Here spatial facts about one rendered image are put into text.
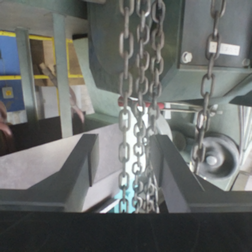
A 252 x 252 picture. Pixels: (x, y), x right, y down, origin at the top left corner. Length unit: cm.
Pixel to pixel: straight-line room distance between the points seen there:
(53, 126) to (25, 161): 45
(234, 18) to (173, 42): 14
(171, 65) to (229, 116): 101
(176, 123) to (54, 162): 97
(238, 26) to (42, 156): 67
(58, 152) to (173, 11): 60
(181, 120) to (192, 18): 113
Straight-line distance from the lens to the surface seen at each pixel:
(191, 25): 34
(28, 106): 104
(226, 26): 41
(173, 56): 32
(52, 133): 113
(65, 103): 72
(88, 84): 112
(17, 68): 334
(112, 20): 47
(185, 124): 141
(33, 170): 73
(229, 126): 132
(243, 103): 65
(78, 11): 78
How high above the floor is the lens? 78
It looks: 17 degrees up
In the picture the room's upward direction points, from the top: 179 degrees counter-clockwise
